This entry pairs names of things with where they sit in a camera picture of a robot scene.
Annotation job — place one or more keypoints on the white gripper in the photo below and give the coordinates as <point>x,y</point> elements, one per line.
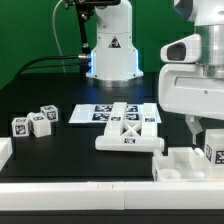
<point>184,89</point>

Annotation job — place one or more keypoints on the white chair seat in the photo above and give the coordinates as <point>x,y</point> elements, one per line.
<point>181,164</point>

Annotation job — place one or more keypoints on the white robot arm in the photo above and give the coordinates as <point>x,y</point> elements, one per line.
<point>115,60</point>

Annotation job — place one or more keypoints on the white tag base sheet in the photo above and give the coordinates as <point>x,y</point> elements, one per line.
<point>99,113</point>

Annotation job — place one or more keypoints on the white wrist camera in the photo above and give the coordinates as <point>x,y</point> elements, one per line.
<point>186,50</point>

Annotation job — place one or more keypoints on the white chair back frame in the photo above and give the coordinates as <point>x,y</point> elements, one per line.
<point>121,134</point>

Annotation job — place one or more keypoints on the white left wall block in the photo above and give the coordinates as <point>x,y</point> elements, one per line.
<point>5,151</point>

